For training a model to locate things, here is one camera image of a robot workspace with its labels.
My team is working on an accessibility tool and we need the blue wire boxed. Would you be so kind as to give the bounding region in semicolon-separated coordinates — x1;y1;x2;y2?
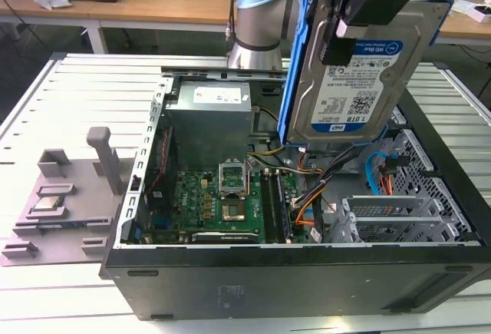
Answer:
365;150;387;197

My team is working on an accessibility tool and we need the black open PC case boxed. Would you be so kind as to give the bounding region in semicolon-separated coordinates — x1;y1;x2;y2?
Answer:
100;63;491;322

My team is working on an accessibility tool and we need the black graphics card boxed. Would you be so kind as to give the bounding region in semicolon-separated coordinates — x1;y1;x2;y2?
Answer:
190;230;260;244

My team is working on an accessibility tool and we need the green motherboard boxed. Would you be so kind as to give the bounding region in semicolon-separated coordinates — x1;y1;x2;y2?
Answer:
147;168;308;245

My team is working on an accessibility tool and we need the CPU socket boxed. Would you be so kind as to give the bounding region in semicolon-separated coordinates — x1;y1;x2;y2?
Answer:
220;199;247;223

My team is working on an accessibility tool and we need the metal socket cover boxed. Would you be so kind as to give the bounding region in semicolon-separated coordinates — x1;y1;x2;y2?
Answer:
217;161;249;200

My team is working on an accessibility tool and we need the silver CPU chip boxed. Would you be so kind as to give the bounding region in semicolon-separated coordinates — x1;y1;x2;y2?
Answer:
32;196;64;213

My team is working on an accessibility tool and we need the wooden desk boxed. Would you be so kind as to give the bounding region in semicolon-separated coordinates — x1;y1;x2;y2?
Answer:
0;0;491;45

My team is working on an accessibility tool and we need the black RAM stick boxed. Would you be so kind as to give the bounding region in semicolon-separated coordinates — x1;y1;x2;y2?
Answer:
274;172;295;243

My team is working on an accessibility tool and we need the black wire bundle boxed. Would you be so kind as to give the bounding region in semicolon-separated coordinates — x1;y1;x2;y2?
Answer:
297;134;404;212

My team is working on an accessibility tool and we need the yellow and black wire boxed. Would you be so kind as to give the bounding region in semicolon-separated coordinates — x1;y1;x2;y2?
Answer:
249;106;285;157

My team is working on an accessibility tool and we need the RAM stick with blue label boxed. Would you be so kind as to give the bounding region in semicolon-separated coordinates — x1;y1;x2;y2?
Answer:
38;221;86;231

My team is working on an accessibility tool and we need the silver drive cage bracket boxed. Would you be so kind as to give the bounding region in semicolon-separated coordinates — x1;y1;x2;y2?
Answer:
328;194;473;243

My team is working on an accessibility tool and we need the white box black insert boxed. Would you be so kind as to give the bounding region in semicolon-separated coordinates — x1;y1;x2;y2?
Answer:
465;1;491;25

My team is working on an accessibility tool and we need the black case fan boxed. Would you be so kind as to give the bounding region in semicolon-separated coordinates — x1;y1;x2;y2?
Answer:
147;125;178;218

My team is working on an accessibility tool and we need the hard disk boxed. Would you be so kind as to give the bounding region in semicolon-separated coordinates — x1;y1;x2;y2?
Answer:
276;0;456;147

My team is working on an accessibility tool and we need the grey power supply unit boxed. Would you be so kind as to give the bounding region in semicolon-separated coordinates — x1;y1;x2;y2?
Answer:
163;81;256;158

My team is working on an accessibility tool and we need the grey parts rack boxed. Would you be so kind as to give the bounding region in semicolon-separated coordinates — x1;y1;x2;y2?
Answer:
0;126;133;270

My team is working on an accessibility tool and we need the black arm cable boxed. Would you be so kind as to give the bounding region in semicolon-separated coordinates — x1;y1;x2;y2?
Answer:
225;0;249;39

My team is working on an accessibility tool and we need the orange wire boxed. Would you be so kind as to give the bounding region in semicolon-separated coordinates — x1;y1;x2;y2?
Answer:
294;195;328;228

